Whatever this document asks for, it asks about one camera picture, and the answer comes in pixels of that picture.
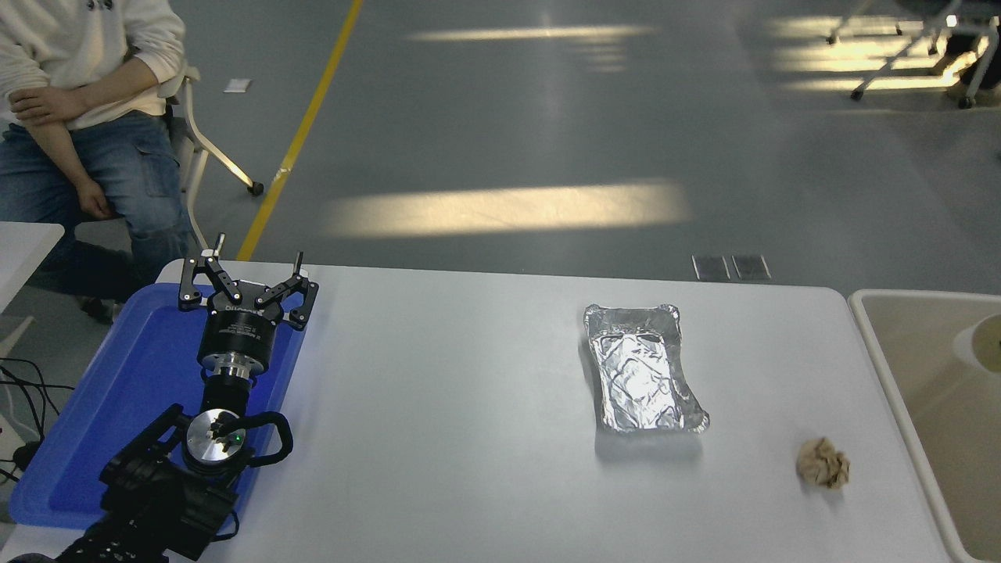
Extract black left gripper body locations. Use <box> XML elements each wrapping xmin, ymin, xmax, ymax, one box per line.
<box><xmin>197</xmin><ymin>280</ymin><xmax>284</xmax><ymax>370</ymax></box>

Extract white paper cup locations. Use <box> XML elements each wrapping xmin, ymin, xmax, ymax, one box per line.
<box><xmin>952</xmin><ymin>313</ymin><xmax>1001</xmax><ymax>375</ymax></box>

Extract seated person's right hand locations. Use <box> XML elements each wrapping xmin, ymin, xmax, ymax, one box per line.
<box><xmin>74</xmin><ymin>177</ymin><xmax>118</xmax><ymax>221</ymax></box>

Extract seated person's left hand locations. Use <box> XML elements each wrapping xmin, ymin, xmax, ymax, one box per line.
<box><xmin>6</xmin><ymin>86</ymin><xmax>88</xmax><ymax>127</ymax></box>

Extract blue plastic tray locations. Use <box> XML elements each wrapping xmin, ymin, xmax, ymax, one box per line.
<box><xmin>8</xmin><ymin>283</ymin><xmax>307</xmax><ymax>533</ymax></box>

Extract seated person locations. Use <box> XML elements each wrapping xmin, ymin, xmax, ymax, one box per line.
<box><xmin>0</xmin><ymin>0</ymin><xmax>192</xmax><ymax>323</ymax></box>

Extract white side table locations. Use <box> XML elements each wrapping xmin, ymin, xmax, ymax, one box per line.
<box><xmin>0</xmin><ymin>222</ymin><xmax>66</xmax><ymax>357</ymax></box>

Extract silver foil tray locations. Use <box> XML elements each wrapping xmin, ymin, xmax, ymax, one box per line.
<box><xmin>583</xmin><ymin>304</ymin><xmax>711</xmax><ymax>436</ymax></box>

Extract crumpled tan paper ball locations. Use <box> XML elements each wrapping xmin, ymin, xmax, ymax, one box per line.
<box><xmin>796</xmin><ymin>437</ymin><xmax>852</xmax><ymax>490</ymax></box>

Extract large pale bin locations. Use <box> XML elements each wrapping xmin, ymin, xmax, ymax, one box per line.
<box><xmin>847</xmin><ymin>289</ymin><xmax>1001</xmax><ymax>563</ymax></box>

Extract person beside wheeled chair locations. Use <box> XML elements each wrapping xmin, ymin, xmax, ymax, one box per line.
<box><xmin>935</xmin><ymin>39</ymin><xmax>1001</xmax><ymax>99</ymax></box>

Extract black cables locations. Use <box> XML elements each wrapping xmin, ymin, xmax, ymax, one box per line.
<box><xmin>0</xmin><ymin>356</ymin><xmax>75</xmax><ymax>482</ymax></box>

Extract white frame wheeled chair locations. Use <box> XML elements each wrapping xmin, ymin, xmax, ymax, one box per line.
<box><xmin>827</xmin><ymin>0</ymin><xmax>1001</xmax><ymax>109</ymax></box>

